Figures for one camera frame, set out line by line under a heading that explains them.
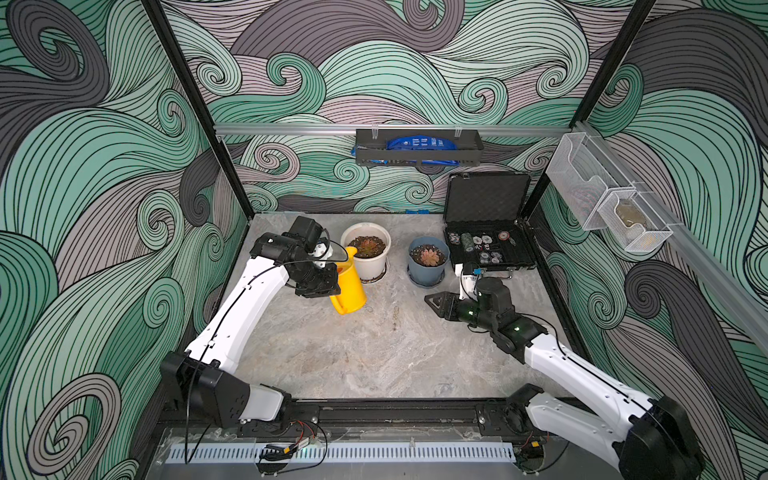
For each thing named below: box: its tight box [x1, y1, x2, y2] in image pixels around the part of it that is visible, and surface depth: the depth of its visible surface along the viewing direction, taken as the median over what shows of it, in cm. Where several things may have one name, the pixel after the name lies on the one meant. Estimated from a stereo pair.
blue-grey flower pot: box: [408, 236, 451, 287], surface depth 100 cm
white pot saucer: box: [360, 258, 389, 285], surface depth 102 cm
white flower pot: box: [340, 222, 391, 281], surface depth 100 cm
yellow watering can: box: [330, 247, 368, 314], surface depth 77 cm
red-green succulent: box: [348, 236, 386, 258], surface depth 100 cm
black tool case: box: [443, 172, 537, 278], surface depth 109 cm
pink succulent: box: [409, 244, 447, 267], surface depth 99 cm
